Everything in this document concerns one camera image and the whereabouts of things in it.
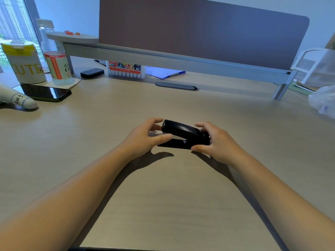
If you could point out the clear plastic water bottle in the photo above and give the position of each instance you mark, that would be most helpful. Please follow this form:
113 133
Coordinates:
53 53

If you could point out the person's left thumb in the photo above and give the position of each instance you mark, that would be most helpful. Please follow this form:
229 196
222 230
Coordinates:
160 139

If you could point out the white and yellow cup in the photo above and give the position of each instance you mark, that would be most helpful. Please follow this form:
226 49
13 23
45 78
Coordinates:
24 62

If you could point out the blue clipboard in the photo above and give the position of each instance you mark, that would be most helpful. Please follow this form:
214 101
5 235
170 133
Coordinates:
165 72

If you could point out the grey metal divider rail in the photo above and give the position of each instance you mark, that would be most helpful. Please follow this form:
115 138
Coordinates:
180 57

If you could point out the black smartphone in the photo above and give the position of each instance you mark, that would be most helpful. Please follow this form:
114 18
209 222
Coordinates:
43 92

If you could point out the clear plastic bag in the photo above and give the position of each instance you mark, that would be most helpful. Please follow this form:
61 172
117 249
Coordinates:
323 100

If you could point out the round beige shelf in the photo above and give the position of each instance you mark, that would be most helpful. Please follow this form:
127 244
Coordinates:
73 37

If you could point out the person's right hand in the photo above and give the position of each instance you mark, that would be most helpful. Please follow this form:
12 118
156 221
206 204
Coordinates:
222 146

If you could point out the stack of papers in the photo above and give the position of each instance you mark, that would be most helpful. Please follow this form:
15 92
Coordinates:
305 87

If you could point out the black pen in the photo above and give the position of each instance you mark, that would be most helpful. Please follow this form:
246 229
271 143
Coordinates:
100 62

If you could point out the small black case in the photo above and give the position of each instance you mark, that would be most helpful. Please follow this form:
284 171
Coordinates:
92 72

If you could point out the person's right thumb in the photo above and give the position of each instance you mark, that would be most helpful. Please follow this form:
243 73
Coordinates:
200 148

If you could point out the person's left hand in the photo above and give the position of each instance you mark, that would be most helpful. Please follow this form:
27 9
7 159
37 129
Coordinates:
140 142

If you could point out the black stapler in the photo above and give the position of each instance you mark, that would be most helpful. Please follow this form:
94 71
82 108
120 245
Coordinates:
184 135

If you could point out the white plush toy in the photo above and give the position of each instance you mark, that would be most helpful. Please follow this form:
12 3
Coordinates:
15 98

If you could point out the box of marker pens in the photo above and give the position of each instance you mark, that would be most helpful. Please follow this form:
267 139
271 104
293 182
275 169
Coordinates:
125 69

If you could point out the person's left forearm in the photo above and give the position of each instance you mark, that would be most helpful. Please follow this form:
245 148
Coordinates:
60 201

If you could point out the person's right forearm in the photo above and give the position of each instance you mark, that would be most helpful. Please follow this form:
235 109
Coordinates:
285 206

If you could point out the brown desk divider panel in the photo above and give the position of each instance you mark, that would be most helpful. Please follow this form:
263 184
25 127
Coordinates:
199 28

